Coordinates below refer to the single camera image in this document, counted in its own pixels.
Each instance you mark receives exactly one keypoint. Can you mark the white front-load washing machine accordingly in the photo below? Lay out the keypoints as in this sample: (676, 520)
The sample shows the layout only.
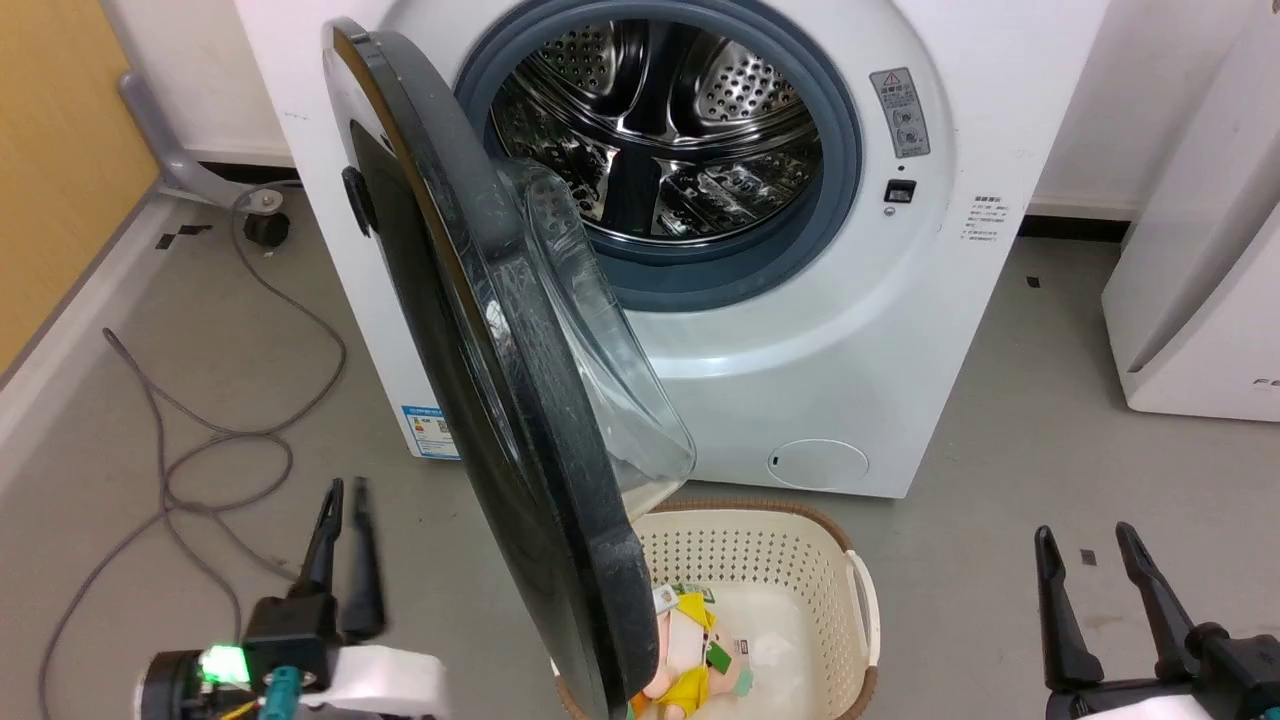
(850, 330)

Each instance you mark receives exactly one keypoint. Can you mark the black door latch socket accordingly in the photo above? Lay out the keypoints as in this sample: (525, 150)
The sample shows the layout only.
(900, 190)

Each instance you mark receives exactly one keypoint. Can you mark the blue energy label sticker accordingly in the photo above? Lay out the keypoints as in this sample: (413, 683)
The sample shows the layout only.
(430, 432)

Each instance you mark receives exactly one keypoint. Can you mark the steel perforated washer drum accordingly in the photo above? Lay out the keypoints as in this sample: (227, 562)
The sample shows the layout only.
(690, 120)

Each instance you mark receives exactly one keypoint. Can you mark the black round washing machine door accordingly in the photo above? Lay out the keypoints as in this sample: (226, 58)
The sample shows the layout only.
(520, 400)

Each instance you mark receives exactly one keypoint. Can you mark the white box-shaped appliance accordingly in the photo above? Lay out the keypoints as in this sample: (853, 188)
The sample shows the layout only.
(1200, 250)

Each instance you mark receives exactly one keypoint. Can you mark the grey rubber door gasket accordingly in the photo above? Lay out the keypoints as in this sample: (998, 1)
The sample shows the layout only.
(845, 150)

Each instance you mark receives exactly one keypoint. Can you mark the yellow wooden panel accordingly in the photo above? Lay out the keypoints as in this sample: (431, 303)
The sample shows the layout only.
(60, 160)

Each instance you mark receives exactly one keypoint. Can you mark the round white filter cover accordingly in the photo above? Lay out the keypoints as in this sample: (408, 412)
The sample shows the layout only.
(818, 464)

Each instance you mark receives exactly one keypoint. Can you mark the grey warning label sticker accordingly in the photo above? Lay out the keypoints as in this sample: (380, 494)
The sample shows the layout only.
(900, 112)

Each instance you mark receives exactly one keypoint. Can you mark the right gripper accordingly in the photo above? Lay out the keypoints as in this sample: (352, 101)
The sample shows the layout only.
(1235, 670)

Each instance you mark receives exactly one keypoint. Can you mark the yellow plush doll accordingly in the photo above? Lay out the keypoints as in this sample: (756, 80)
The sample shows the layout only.
(690, 650)

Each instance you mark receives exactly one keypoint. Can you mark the cream perforated plastic laundry basket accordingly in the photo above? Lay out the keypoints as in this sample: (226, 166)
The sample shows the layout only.
(800, 570)

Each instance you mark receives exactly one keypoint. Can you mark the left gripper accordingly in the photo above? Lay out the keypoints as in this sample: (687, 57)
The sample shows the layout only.
(290, 635)

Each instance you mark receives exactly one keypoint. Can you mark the grey bent drain pipe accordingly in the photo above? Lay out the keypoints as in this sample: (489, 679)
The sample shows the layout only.
(165, 140)

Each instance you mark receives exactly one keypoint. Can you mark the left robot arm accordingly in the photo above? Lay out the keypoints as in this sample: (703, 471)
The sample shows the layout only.
(168, 688)

